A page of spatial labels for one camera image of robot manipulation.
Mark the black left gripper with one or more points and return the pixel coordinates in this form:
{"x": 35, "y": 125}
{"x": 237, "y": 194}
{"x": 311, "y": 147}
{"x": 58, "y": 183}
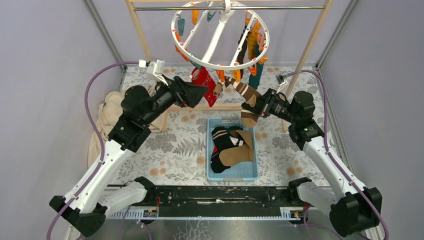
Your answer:
{"x": 189, "y": 94}

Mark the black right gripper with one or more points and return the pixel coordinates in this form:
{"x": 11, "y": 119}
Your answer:
{"x": 262, "y": 104}

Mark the red patterned sock pair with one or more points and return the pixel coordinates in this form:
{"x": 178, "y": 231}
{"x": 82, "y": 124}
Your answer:
{"x": 201, "y": 77}

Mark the brown striped sock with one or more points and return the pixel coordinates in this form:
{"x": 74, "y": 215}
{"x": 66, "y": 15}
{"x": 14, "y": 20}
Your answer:
{"x": 250, "y": 95}

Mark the white round clip hanger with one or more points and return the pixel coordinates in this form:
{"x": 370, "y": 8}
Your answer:
{"x": 226, "y": 12}

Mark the tan brown sock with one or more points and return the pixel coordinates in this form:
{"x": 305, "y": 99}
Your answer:
{"x": 243, "y": 153}

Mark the black sock with beige stripes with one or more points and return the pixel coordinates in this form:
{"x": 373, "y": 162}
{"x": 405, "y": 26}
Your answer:
{"x": 222, "y": 140}

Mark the dark brown sock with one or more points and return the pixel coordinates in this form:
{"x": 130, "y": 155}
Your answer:
{"x": 241, "y": 55}

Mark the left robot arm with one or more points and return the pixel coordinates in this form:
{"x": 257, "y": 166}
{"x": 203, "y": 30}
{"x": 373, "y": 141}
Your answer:
{"x": 86, "y": 207}

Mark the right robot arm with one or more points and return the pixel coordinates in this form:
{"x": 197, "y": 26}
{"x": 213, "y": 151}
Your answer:
{"x": 352, "y": 207}

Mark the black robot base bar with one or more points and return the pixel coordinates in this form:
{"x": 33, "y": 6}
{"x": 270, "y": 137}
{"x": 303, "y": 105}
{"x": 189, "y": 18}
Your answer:
{"x": 174, "y": 201}

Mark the mustard yellow sock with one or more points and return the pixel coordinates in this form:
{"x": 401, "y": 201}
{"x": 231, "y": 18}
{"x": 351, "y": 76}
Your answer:
{"x": 252, "y": 39}

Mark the light blue plastic basket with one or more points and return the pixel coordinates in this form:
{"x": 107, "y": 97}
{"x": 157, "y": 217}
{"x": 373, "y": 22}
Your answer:
{"x": 244, "y": 171}

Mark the beige crumpled cloth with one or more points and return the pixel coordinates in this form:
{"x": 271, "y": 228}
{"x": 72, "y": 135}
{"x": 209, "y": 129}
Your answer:
{"x": 107, "y": 117}

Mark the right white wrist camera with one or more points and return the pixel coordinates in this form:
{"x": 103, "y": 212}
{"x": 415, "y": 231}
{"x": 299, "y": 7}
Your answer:
{"x": 282, "y": 82}

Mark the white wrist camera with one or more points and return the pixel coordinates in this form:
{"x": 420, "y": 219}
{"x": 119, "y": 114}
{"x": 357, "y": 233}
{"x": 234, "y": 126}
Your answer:
{"x": 154, "y": 68}
{"x": 282, "y": 82}

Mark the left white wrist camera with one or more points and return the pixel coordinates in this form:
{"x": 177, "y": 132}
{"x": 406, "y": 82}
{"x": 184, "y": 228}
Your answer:
{"x": 154, "y": 68}

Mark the wooden drying rack frame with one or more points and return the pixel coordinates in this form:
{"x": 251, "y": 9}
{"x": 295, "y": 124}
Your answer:
{"x": 140, "y": 109}

